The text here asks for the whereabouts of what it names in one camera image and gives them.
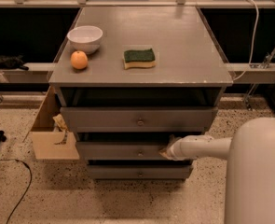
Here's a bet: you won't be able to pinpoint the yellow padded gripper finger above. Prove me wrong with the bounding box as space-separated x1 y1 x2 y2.
159 148 172 160
169 134 180 145

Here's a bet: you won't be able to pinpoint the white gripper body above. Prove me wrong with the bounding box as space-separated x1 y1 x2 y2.
166 137 188 161

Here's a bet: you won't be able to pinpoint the grey drawer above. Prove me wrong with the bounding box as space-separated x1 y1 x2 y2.
61 107 217 133
76 142 167 161
88 165 193 179

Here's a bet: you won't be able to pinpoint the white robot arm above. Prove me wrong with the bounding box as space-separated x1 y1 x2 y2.
160 118 275 224

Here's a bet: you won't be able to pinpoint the grey bottom drawer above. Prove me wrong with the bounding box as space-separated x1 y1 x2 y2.
88 165 193 179

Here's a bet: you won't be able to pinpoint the grey drawer cabinet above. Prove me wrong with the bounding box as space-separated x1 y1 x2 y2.
49 7 232 168

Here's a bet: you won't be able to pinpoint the grey top drawer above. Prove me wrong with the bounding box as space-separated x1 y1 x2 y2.
61 107 217 133

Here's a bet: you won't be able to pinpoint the open cardboard box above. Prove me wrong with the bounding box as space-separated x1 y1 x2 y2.
30 87 79 161

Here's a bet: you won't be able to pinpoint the green yellow sponge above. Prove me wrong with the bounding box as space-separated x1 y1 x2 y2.
123 49 156 69

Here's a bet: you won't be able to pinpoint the orange fruit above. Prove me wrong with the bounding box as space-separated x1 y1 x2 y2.
71 50 88 70

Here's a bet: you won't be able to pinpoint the white ceramic bowl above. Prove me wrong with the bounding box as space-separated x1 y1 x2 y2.
67 25 103 54

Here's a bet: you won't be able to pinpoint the black floor cable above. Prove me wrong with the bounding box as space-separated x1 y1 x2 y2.
0 158 33 224

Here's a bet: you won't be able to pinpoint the white hanging cable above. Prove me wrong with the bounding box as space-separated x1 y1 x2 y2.
233 0 260 82

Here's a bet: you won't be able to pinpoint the black cloth on rail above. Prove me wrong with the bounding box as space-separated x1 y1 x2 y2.
0 55 29 71

